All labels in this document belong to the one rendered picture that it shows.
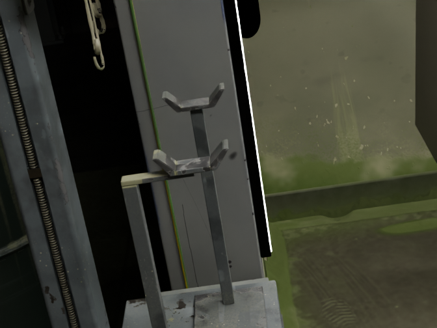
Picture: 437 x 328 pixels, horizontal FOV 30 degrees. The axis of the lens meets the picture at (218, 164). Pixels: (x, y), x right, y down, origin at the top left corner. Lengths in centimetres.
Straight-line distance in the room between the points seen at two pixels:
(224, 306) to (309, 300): 138
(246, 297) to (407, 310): 133
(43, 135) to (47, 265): 17
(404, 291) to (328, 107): 79
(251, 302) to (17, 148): 41
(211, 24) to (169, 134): 21
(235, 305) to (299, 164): 182
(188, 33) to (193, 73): 7
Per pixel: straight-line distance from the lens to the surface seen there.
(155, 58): 141
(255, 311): 114
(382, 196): 298
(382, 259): 271
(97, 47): 141
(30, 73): 91
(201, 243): 154
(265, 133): 297
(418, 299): 251
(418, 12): 223
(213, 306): 117
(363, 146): 297
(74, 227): 98
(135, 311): 121
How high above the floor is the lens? 142
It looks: 23 degrees down
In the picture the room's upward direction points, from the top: 9 degrees counter-clockwise
